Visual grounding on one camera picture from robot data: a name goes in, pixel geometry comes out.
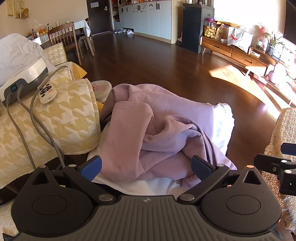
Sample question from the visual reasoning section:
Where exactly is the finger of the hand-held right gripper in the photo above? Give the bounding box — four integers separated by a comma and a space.
280, 143, 296, 154
254, 153, 296, 195

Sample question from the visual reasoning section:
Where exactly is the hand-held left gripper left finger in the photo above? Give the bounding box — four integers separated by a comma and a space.
30, 156, 116, 204

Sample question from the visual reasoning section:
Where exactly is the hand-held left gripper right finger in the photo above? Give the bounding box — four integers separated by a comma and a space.
177, 156, 264, 204

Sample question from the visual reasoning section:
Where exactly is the lilac sweatshirt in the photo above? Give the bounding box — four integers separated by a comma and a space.
99, 83, 237, 193

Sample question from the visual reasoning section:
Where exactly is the lace tablecloth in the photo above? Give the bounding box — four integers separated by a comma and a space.
264, 108, 296, 230

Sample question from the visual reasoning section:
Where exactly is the yellow houndstooth blanket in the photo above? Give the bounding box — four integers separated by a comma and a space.
0, 42, 101, 189

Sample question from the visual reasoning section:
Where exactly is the lilac kettlebell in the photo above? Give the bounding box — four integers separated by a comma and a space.
268, 64, 289, 84

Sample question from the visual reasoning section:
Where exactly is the pink flat box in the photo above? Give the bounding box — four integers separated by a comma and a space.
253, 74, 269, 84

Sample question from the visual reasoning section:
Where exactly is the pink white plush slipper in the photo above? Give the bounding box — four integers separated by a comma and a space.
90, 80, 112, 102

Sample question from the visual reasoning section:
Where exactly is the white remote control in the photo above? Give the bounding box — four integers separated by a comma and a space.
38, 82, 57, 104

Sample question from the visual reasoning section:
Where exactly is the yellow cushion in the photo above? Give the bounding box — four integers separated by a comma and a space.
71, 61, 88, 80

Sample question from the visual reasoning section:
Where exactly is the potted pink flower plant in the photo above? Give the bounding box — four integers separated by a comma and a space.
257, 22, 287, 56

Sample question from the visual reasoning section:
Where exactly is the white grey electronic device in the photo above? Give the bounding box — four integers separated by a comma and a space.
0, 58, 49, 107

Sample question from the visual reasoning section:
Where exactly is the wooden television console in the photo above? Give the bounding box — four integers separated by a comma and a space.
200, 36, 296, 105

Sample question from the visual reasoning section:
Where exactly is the white shopping bag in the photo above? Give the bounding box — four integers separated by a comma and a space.
227, 27, 253, 48

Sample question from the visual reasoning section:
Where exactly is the wooden dining chair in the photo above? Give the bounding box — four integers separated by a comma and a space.
79, 17, 95, 56
47, 22, 82, 66

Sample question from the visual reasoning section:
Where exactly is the black television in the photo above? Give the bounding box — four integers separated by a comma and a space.
283, 0, 296, 44

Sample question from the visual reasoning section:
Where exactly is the white pillow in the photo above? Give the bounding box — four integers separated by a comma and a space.
0, 33, 56, 85

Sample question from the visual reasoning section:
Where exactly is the snack jar pink lid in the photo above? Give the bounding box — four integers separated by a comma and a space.
203, 18, 216, 39

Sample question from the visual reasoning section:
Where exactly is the yellow snack bag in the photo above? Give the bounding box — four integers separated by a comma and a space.
215, 23, 229, 40

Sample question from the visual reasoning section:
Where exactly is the tall black cabinet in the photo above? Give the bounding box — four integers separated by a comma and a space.
181, 3, 214, 54

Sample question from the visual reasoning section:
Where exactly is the white dining tablecloth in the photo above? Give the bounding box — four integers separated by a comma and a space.
58, 20, 92, 37

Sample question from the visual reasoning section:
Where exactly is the dark wooden door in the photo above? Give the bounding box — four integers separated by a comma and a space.
87, 0, 114, 35

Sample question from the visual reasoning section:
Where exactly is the grey cable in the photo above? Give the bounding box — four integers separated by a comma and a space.
16, 65, 70, 168
6, 93, 38, 169

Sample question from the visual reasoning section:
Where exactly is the pale blue cabinet wall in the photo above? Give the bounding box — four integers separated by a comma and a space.
118, 0, 173, 44

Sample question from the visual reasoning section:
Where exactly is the wall shelf with ornaments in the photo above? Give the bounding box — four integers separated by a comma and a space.
6, 0, 30, 19

